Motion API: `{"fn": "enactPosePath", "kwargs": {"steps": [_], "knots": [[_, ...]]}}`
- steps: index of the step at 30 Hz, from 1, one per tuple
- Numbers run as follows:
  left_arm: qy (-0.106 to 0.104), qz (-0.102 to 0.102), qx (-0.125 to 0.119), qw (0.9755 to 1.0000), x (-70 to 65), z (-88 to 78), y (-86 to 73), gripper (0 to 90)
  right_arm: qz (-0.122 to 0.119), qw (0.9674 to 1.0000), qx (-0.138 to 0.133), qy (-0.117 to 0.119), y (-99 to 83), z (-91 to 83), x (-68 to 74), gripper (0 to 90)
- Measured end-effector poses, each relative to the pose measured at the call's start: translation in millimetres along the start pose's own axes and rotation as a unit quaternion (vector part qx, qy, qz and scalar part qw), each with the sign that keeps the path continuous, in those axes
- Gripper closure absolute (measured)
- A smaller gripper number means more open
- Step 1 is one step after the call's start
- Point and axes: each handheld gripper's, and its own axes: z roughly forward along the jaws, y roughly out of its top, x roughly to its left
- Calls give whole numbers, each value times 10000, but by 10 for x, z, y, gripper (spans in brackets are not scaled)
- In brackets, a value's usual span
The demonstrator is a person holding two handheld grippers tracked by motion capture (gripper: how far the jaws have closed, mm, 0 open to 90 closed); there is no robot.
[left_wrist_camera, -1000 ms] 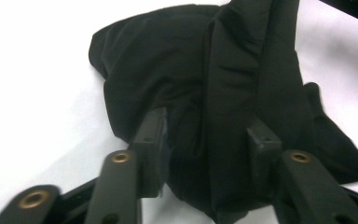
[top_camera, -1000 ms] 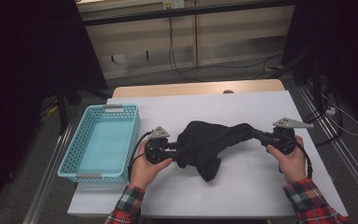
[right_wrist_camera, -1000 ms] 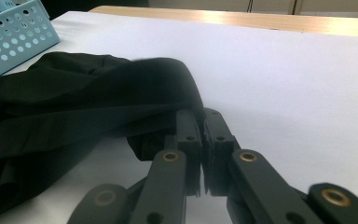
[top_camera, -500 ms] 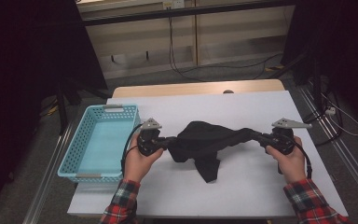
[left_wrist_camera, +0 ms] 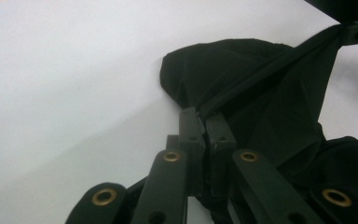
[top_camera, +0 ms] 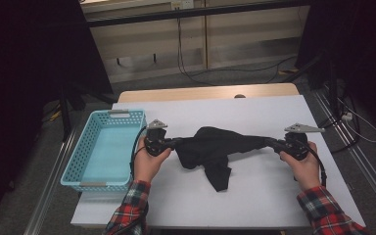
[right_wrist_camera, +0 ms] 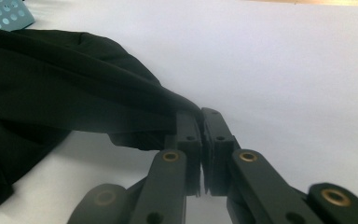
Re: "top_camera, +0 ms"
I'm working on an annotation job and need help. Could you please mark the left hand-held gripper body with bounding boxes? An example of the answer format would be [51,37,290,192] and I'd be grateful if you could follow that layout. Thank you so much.
[143,118,174,157]

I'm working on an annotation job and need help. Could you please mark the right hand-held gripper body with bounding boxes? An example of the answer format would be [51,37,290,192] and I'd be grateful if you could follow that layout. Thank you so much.
[283,122,326,161]

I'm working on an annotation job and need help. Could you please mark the black pants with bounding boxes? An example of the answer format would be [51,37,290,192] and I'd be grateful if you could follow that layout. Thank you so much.
[172,126,275,193]

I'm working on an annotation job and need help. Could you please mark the light blue plastic basket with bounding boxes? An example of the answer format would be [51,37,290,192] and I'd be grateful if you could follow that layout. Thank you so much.
[60,109,148,193]

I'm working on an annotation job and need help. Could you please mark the person's left hand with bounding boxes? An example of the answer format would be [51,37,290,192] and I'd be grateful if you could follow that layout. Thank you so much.
[132,136,173,184]

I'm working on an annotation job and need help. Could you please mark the person's right hand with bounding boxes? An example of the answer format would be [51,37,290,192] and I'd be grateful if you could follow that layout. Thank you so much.
[279,140,323,192]

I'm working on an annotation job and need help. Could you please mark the wooden table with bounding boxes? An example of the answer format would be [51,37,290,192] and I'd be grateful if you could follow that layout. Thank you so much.
[117,82,301,104]

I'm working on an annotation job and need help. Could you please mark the black metal stand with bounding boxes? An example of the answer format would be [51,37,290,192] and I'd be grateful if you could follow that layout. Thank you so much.
[282,52,341,116]
[58,81,118,141]

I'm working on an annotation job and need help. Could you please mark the beige cabinet with dark top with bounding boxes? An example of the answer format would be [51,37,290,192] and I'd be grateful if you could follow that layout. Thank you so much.
[81,0,311,84]

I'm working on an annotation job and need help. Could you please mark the black curtain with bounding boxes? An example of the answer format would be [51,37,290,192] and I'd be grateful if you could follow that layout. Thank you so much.
[295,0,376,131]
[0,0,114,213]

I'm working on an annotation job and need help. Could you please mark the left hand-held gripper black cable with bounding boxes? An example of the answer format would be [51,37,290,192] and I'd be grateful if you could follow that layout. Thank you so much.
[129,125,149,179]

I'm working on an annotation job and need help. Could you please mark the hand-held gripper black cable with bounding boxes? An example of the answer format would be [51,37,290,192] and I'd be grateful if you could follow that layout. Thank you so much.
[302,140,328,189]
[129,125,149,179]

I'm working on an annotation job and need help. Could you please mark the right hand-held gripper black cable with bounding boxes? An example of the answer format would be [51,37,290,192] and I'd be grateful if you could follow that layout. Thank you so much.
[302,140,328,189]

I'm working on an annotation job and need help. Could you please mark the looped black floor cable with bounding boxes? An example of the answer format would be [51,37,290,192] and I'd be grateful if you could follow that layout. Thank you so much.
[317,94,361,155]

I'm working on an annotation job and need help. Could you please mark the aluminium floor rail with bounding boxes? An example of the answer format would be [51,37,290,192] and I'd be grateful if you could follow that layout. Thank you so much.
[311,87,376,213]
[23,130,76,235]

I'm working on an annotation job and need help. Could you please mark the white floor cable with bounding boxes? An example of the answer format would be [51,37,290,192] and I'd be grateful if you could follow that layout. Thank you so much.
[337,97,376,144]

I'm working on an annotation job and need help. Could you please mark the long black floor cable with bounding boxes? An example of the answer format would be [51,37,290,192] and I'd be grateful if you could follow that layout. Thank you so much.
[189,55,298,86]

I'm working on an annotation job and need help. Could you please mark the black wall socket cable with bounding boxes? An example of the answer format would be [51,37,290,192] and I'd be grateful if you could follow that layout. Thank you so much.
[175,8,216,86]

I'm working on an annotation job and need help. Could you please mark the white wall socket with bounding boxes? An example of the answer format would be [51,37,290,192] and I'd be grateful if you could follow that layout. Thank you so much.
[170,0,195,10]

